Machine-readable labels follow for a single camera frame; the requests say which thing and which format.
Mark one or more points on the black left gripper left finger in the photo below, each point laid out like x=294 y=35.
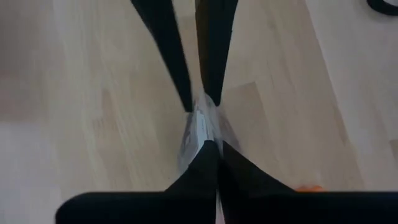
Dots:
x=186 y=202

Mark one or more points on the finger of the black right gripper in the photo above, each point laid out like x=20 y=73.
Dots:
x=168 y=40
x=214 y=46

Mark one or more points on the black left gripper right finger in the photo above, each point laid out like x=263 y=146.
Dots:
x=264 y=205

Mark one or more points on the orange rubber band pile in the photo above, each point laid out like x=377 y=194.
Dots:
x=309 y=188

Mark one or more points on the clear plastic zip bag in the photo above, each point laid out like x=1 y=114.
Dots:
x=199 y=127

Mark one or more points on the small black round object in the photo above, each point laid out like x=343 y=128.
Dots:
x=377 y=7

